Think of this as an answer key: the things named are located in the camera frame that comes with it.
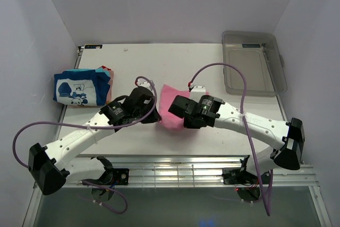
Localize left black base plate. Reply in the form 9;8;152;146
100;168;130;186

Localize aluminium rail frame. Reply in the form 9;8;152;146
34;155;319;189

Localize folded blue printed t shirt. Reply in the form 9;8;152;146
53;69;97;106

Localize pink t shirt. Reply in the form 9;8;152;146
156;83;192;131

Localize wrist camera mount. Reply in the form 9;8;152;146
189;84;209;102
135;76;156;91

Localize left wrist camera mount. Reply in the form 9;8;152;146
135;76;156;91

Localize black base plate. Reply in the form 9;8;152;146
222;168;258;186
100;168;130;186

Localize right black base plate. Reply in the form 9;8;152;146
222;168;258;186

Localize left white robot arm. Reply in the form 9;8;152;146
28;86;160;195

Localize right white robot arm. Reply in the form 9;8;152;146
168;95;305;184

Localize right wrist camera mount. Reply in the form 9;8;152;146
189;84;209;102

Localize clear plastic bin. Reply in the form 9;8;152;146
222;31;287;97

